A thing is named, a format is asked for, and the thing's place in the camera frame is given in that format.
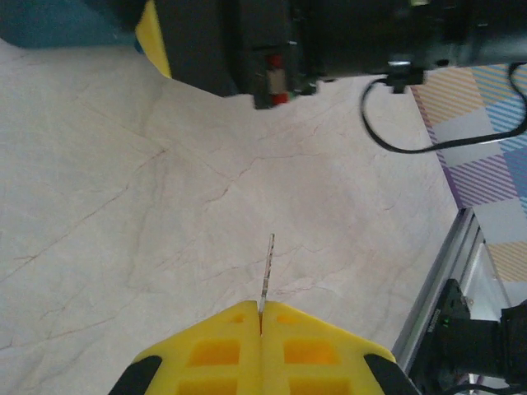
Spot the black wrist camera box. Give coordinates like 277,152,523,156
313,0,469,95

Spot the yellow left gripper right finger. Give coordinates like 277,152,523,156
262,303,421,395

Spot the aluminium frame rail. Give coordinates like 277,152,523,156
390,207,515,371

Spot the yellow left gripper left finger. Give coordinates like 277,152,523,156
109,300,264,395

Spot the striped pastel mat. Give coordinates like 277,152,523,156
410,61,527,285

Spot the black camera cable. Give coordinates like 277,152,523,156
360,61,527,156

